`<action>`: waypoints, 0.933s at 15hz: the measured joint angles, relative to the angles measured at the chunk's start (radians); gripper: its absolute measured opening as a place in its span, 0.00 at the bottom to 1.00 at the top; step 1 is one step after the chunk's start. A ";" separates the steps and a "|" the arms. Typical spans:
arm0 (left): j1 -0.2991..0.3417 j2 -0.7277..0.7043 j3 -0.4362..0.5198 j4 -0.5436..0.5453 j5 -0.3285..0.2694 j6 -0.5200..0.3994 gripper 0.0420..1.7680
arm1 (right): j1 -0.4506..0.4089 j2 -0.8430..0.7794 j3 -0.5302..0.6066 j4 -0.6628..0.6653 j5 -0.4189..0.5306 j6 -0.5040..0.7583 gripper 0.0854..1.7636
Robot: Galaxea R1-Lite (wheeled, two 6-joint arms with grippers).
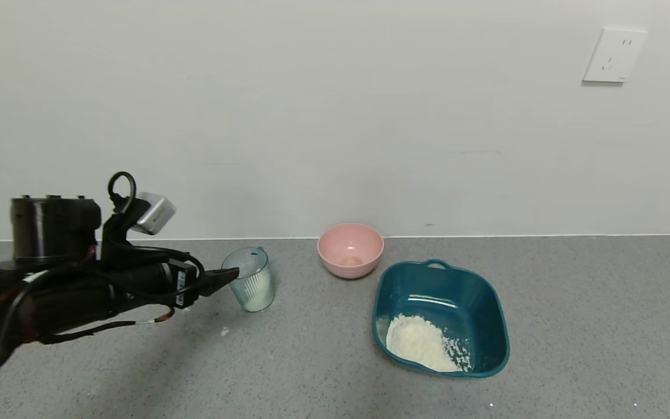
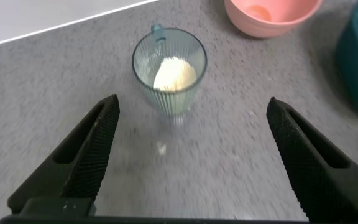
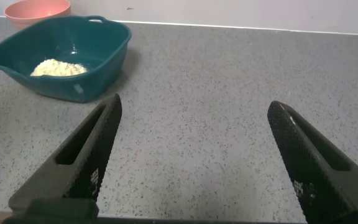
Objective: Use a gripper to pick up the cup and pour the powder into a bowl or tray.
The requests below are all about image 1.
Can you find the pink bowl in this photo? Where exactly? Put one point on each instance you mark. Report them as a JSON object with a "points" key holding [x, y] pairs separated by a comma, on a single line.
{"points": [[341, 247]]}

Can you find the white wall socket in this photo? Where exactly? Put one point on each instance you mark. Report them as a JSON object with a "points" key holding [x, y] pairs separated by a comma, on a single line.
{"points": [[614, 55]]}

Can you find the pale yellow powder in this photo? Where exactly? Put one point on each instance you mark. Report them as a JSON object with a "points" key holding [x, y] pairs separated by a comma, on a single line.
{"points": [[416, 343]]}

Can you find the teal square plastic basin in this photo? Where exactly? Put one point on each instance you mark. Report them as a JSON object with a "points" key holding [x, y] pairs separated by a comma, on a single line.
{"points": [[445, 291]]}

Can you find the ribbed clear plastic cup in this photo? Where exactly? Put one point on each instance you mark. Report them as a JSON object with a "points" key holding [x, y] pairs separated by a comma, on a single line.
{"points": [[253, 291]]}

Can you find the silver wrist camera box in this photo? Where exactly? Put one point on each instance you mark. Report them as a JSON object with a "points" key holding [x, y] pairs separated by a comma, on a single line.
{"points": [[153, 214]]}

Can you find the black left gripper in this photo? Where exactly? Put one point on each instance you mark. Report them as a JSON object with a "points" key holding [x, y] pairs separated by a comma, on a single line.
{"points": [[184, 285]]}

